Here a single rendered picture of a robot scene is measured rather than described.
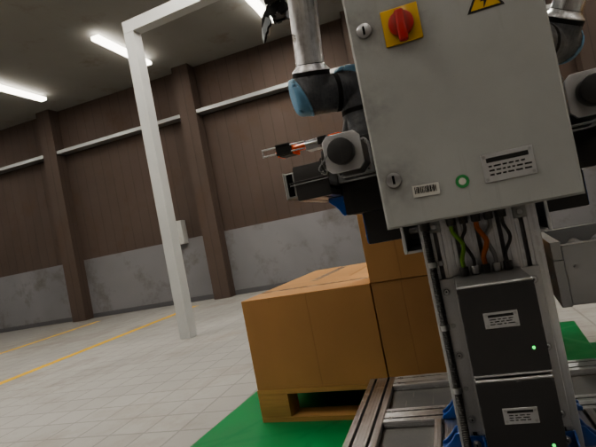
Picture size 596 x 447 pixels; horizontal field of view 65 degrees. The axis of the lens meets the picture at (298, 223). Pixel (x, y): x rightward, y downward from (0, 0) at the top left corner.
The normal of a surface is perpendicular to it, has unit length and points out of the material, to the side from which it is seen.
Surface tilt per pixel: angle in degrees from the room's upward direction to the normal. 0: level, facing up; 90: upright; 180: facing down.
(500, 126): 90
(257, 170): 90
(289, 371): 90
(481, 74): 90
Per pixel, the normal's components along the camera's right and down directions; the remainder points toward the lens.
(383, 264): -0.36, 0.04
